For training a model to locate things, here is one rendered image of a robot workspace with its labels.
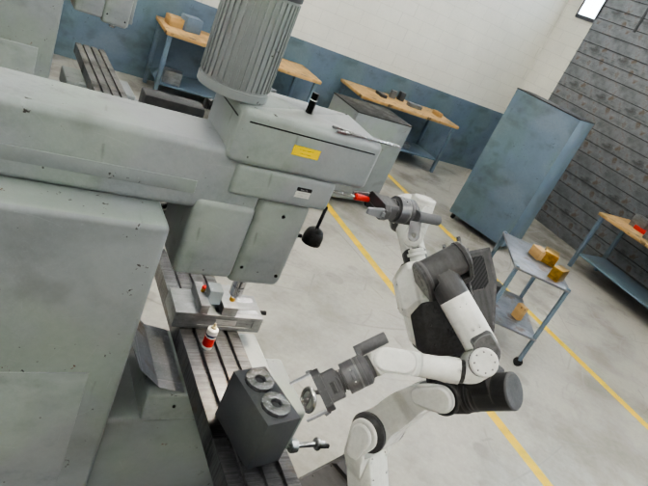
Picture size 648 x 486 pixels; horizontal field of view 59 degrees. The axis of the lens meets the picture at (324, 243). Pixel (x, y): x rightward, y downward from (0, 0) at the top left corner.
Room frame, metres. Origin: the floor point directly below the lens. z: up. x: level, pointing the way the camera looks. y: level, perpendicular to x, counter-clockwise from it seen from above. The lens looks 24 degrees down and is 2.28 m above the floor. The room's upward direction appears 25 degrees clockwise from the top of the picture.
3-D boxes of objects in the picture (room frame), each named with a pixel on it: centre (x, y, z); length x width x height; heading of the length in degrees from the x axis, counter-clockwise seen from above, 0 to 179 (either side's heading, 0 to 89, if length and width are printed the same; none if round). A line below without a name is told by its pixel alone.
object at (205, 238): (1.58, 0.37, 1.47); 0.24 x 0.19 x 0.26; 36
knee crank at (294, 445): (1.89, -0.31, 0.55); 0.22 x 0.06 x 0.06; 126
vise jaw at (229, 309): (1.85, 0.25, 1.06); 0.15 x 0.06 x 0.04; 34
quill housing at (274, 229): (1.69, 0.21, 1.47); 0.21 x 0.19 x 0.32; 36
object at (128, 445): (1.71, 0.19, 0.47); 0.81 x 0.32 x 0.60; 126
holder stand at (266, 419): (1.35, -0.04, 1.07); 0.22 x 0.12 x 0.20; 47
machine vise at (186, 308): (1.84, 0.27, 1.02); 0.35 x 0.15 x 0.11; 124
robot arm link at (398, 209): (1.76, -0.15, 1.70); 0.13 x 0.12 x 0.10; 36
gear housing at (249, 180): (1.67, 0.24, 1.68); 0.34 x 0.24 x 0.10; 126
